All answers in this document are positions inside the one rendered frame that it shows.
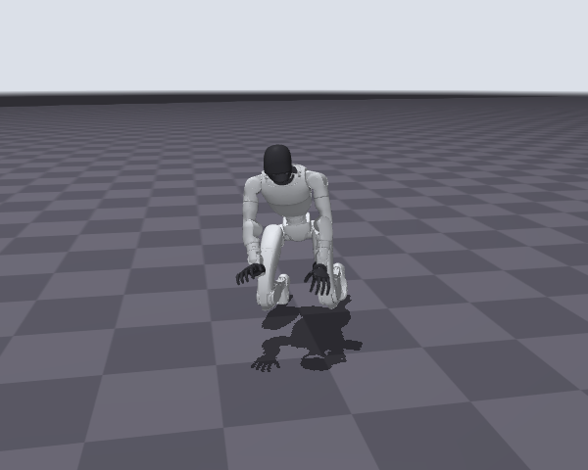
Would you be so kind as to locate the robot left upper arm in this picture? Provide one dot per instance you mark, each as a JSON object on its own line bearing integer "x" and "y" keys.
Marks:
{"x": 319, "y": 183}

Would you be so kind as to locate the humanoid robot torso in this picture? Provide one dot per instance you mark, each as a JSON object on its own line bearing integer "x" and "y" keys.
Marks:
{"x": 292, "y": 201}

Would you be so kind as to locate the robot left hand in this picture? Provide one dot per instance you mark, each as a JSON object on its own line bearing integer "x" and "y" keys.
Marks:
{"x": 319, "y": 273}

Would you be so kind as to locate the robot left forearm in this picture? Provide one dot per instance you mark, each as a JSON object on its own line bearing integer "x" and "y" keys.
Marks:
{"x": 323, "y": 240}

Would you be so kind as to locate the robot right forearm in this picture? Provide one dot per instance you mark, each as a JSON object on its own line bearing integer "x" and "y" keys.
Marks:
{"x": 252, "y": 244}

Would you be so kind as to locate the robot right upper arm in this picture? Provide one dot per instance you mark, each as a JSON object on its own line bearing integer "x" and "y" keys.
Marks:
{"x": 250, "y": 203}

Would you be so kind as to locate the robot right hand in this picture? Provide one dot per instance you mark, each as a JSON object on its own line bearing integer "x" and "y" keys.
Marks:
{"x": 254, "y": 270}

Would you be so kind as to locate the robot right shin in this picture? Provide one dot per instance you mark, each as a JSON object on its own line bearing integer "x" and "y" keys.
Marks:
{"x": 279, "y": 286}

